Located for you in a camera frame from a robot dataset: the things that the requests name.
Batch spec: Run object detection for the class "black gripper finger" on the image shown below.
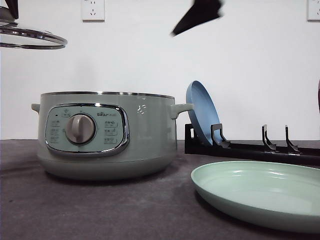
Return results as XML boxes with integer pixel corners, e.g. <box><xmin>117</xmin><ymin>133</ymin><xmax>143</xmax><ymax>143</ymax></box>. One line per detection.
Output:
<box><xmin>5</xmin><ymin>0</ymin><xmax>19</xmax><ymax>20</ymax></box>
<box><xmin>172</xmin><ymin>0</ymin><xmax>222</xmax><ymax>35</ymax></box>

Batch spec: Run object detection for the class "glass steamer lid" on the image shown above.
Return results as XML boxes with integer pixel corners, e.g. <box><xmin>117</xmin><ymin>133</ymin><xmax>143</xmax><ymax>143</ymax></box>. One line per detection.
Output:
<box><xmin>0</xmin><ymin>6</ymin><xmax>68</xmax><ymax>50</ymax></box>

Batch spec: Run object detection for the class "green plate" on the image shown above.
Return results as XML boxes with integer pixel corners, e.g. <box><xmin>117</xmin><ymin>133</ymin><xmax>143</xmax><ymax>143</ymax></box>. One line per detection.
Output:
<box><xmin>191</xmin><ymin>161</ymin><xmax>320</xmax><ymax>234</ymax></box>

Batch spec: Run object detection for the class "blue plate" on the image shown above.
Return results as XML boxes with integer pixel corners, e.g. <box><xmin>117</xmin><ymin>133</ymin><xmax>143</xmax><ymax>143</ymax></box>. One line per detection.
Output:
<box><xmin>186</xmin><ymin>80</ymin><xmax>222</xmax><ymax>145</ymax></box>

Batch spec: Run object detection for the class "black plate rack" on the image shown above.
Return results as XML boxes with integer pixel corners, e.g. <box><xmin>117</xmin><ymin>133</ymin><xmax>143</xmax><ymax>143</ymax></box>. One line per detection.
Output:
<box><xmin>184</xmin><ymin>123</ymin><xmax>320</xmax><ymax>165</ymax></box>

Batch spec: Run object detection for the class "green electric steamer pot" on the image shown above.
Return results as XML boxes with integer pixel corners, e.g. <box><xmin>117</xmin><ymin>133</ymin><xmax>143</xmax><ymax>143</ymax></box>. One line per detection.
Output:
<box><xmin>31</xmin><ymin>91</ymin><xmax>193</xmax><ymax>181</ymax></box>

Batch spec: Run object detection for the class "grey table cloth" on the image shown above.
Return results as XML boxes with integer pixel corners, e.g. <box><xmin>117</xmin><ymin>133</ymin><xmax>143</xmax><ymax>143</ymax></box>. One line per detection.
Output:
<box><xmin>0</xmin><ymin>139</ymin><xmax>320</xmax><ymax>240</ymax></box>

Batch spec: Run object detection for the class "white wall socket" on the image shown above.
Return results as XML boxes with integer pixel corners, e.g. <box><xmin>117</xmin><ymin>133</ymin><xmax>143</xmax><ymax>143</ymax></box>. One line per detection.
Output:
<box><xmin>81</xmin><ymin>0</ymin><xmax>106</xmax><ymax>23</ymax></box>
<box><xmin>307</xmin><ymin>0</ymin><xmax>320</xmax><ymax>23</ymax></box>

